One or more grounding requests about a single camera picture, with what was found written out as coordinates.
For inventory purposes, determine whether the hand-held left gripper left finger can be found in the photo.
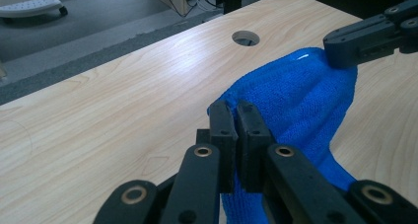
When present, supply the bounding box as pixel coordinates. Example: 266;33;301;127
161;100;240;224

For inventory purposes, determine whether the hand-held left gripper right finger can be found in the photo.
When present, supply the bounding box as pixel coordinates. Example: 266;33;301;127
236;100;366;224

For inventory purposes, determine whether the blue microfiber towel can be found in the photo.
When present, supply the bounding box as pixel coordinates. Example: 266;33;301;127
206;46;359;224

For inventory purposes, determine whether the white caster base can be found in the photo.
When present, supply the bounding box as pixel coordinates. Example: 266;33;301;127
0;0;69;20

